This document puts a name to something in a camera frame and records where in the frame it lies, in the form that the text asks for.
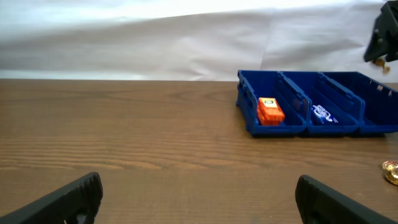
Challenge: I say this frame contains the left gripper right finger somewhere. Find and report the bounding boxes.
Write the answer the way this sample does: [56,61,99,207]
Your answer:
[294,174,398,224]

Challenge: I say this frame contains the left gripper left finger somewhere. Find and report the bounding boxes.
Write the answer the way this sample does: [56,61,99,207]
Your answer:
[0,171,104,224]

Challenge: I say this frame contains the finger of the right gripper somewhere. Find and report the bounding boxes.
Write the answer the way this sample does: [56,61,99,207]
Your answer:
[385,29,398,62]
[363,15,389,62]

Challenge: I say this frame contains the gold candy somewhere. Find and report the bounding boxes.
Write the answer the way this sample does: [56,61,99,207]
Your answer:
[381,160,398,187]
[371,57,391,75]

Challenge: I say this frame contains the blue candy pack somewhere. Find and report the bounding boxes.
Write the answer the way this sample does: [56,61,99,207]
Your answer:
[311,104,340,125]

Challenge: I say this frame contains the orange candy box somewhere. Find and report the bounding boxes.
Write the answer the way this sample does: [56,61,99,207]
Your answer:
[257,116,285,127]
[256,109,286,121]
[257,97,286,114]

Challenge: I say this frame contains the blue tray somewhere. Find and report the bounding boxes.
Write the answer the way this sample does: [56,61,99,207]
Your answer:
[235,69,398,138]

